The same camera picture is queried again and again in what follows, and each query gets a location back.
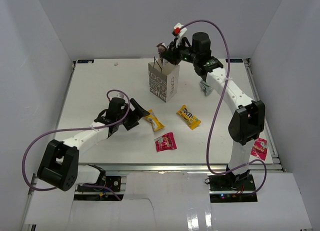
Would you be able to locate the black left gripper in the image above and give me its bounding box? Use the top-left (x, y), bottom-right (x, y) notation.
top-left (117, 98), bottom-right (149, 131)

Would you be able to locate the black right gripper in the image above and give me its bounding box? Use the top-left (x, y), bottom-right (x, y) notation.
top-left (162, 37), bottom-right (200, 65)

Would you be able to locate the purple M&M's candy packet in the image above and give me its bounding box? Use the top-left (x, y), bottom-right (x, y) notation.
top-left (156, 42), bottom-right (167, 56)

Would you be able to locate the yellow snack packet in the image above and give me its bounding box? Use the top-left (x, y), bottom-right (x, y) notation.
top-left (144, 109), bottom-right (165, 132)

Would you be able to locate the red candy packet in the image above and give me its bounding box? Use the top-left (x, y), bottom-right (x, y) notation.
top-left (154, 132), bottom-right (177, 153)

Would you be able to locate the yellow M&M's packet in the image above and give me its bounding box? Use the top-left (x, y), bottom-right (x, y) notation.
top-left (176, 105), bottom-right (201, 130)

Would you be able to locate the pink candy packet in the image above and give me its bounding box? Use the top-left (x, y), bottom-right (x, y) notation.
top-left (250, 138), bottom-right (268, 161)

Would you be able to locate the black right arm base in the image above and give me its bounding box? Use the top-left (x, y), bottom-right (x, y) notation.
top-left (204, 174), bottom-right (258, 204)

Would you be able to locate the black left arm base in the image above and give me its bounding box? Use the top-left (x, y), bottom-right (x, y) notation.
top-left (75, 176), bottom-right (122, 195)

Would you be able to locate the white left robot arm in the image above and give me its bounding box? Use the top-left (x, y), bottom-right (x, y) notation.
top-left (37, 97), bottom-right (150, 191)

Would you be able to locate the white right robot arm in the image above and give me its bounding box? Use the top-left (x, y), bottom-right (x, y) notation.
top-left (160, 29), bottom-right (266, 191)

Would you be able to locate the grey paper coffee bag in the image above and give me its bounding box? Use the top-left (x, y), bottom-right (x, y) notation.
top-left (148, 57), bottom-right (180, 103)

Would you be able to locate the silver crumpled wrapper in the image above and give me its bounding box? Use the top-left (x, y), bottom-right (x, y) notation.
top-left (199, 80), bottom-right (214, 97)

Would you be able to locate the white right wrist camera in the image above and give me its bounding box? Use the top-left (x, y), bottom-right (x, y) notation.
top-left (172, 22), bottom-right (188, 47)

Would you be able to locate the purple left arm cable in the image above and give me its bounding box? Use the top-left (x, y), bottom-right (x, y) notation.
top-left (21, 89), bottom-right (131, 201)

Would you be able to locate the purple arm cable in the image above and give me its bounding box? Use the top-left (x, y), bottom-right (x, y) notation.
top-left (180, 19), bottom-right (268, 197)
top-left (21, 89), bottom-right (131, 201)

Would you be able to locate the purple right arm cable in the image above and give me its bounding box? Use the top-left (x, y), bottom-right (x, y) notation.
top-left (180, 19), bottom-right (268, 197)

